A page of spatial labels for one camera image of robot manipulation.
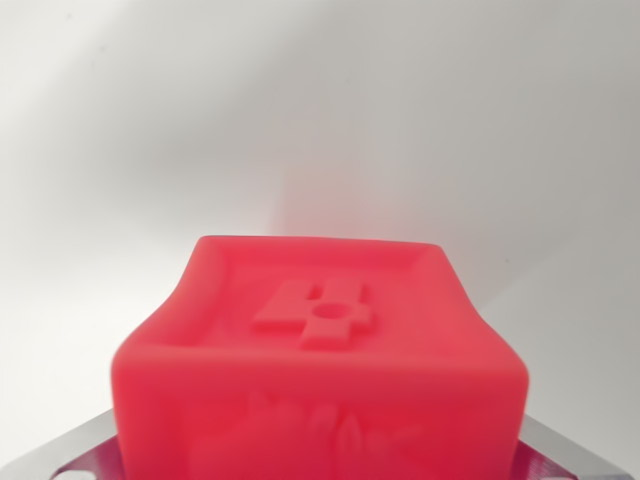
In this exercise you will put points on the black-padded silver gripper right finger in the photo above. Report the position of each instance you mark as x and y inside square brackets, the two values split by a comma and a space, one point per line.
[545, 457]

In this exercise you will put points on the black-padded silver gripper left finger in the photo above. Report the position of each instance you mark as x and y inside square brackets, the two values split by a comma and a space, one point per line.
[92, 452]

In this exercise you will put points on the red embossed plastic cube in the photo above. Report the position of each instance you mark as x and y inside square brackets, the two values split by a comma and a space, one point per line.
[320, 390]

